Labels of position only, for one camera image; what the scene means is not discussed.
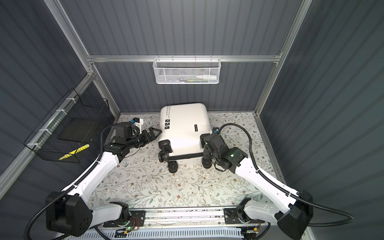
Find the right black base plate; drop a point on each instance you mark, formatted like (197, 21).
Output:
(233, 216)

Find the white wire mesh basket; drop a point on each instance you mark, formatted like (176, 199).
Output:
(184, 72)

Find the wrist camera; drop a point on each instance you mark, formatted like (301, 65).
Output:
(215, 130)
(137, 122)

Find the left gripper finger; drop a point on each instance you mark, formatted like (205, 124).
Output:
(154, 131)
(151, 138)

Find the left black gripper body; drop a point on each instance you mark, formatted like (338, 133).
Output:
(137, 140)

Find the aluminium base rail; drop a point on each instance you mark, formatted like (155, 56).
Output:
(186, 216)

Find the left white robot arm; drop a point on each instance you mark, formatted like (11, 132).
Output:
(80, 190)

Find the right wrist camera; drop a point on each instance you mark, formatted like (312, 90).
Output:
(215, 130)

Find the white hard-shell suitcase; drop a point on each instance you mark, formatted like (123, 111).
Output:
(184, 128)

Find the black wire mesh basket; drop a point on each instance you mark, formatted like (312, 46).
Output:
(77, 121)

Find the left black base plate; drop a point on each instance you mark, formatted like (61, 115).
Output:
(135, 219)

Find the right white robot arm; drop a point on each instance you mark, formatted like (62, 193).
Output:
(291, 217)

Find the floral table mat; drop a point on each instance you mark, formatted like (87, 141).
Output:
(141, 181)

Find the yellow black striped label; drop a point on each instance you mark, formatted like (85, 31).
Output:
(73, 153)

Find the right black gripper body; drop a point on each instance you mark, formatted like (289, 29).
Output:
(207, 154)

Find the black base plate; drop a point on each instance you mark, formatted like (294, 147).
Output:
(233, 216)
(135, 219)

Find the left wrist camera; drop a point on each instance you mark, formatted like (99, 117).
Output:
(137, 122)

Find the white tube in basket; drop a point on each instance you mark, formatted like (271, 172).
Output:
(207, 77)

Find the white vented panel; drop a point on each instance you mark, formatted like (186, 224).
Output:
(216, 233)

